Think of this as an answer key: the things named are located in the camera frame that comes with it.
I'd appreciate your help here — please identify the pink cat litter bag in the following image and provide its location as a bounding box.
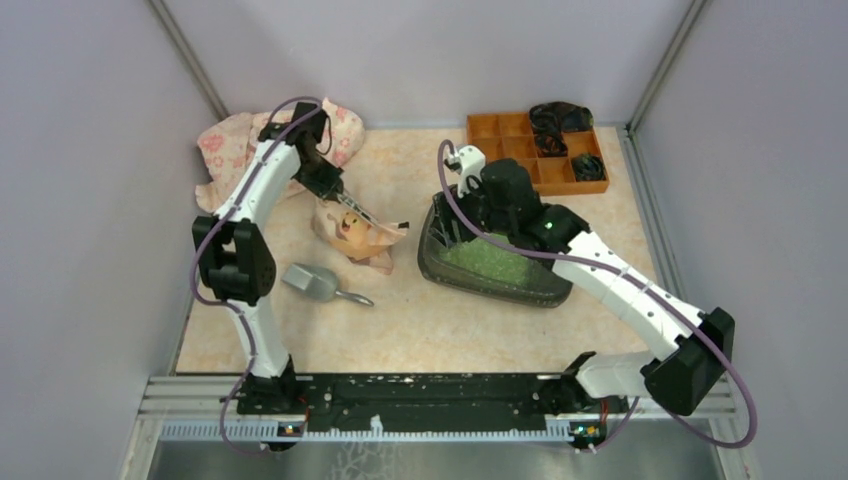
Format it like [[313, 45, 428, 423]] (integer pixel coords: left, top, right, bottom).
[[311, 200, 410, 275]]

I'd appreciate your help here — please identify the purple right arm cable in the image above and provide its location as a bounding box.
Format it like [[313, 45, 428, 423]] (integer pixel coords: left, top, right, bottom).
[[437, 139, 759, 452]]

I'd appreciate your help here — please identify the dark tangled cords bundle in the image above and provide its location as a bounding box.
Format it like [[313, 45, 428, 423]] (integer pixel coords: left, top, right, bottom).
[[527, 101, 596, 159]]

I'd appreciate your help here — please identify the orange divided organizer tray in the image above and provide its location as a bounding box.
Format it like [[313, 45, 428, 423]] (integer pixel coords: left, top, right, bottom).
[[466, 112, 610, 196]]

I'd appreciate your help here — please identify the small dark coiled cord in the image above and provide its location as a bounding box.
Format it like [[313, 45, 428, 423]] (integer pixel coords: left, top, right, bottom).
[[571, 152, 607, 183]]

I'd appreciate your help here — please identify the dark grey litter box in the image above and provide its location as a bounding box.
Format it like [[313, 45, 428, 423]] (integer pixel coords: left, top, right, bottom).
[[417, 193, 572, 308]]

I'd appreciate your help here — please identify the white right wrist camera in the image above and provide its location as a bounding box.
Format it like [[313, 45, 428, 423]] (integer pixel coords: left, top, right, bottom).
[[444, 145, 486, 199]]

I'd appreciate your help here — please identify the green cat litter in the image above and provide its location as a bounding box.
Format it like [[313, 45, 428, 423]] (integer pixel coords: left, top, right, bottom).
[[438, 239, 547, 287]]

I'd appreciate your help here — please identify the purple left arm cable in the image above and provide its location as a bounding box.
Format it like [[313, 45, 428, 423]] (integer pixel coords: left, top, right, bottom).
[[188, 96, 326, 458]]

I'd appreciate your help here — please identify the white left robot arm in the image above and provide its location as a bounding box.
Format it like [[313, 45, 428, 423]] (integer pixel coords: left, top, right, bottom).
[[191, 96, 344, 415]]

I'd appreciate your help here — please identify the floral pink cloth bag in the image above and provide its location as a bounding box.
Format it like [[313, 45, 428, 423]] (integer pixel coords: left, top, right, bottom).
[[195, 98, 365, 213]]

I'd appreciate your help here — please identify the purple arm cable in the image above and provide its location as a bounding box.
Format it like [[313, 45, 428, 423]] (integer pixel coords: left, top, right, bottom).
[[188, 96, 326, 458], [437, 139, 759, 452]]

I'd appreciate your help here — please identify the silver metal scoop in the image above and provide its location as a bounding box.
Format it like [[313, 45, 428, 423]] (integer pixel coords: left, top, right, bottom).
[[281, 263, 375, 307]]

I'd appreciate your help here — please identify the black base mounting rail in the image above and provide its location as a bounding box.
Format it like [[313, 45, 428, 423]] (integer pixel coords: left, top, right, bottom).
[[236, 373, 627, 433]]

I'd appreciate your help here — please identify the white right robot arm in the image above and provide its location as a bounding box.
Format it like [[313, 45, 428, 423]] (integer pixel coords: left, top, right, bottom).
[[437, 151, 735, 416]]

